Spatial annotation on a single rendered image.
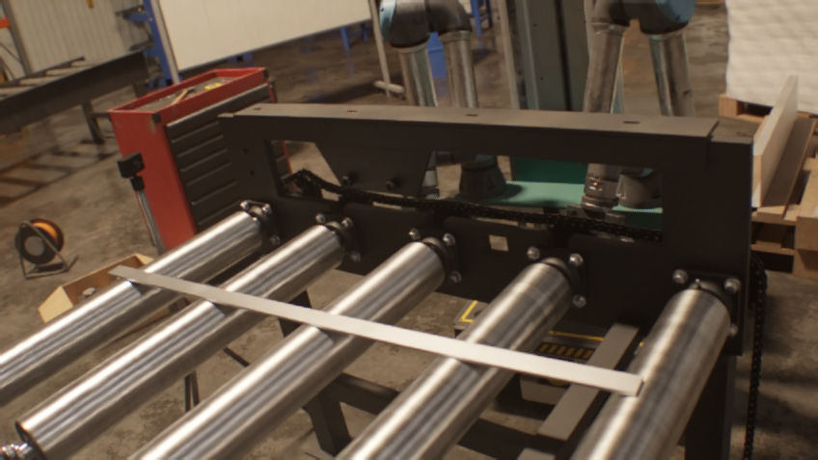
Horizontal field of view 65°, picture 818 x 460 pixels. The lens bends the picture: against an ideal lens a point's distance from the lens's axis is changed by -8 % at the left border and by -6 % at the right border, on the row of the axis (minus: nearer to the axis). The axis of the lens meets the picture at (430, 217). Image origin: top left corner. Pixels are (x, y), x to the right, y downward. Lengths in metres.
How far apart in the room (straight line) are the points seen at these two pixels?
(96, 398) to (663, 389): 0.95
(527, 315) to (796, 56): 3.57
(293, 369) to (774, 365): 1.78
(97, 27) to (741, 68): 10.01
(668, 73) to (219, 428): 1.26
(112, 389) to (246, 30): 4.88
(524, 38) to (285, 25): 4.19
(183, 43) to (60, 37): 6.23
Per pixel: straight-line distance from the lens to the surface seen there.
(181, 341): 1.40
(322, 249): 1.60
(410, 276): 1.38
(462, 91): 1.86
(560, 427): 1.14
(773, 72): 4.66
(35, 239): 4.54
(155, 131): 3.43
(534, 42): 2.12
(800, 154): 3.50
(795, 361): 2.59
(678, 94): 1.75
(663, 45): 1.70
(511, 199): 2.07
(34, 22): 11.81
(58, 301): 3.58
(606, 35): 1.73
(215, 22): 5.93
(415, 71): 1.96
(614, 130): 1.19
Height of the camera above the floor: 1.56
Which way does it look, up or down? 24 degrees down
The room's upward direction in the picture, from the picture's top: 10 degrees counter-clockwise
